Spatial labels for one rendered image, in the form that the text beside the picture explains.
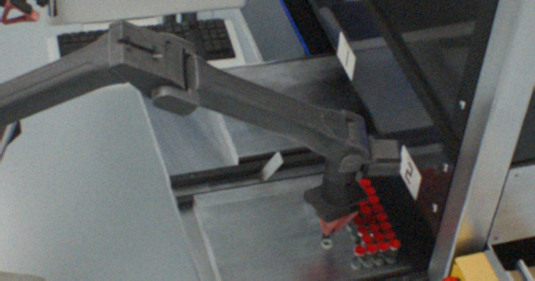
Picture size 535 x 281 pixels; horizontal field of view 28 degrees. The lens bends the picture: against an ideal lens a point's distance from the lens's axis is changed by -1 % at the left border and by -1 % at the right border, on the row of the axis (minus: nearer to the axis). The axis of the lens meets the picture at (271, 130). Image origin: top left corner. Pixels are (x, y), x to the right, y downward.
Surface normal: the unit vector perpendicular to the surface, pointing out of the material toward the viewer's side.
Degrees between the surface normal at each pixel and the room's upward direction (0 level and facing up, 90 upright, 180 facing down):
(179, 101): 106
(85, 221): 0
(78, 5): 90
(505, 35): 90
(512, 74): 90
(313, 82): 0
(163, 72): 37
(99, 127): 0
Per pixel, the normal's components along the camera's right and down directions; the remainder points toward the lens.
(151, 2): 0.24, 0.68
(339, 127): 0.66, -0.44
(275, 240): 0.07, -0.73
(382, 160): 0.09, 0.87
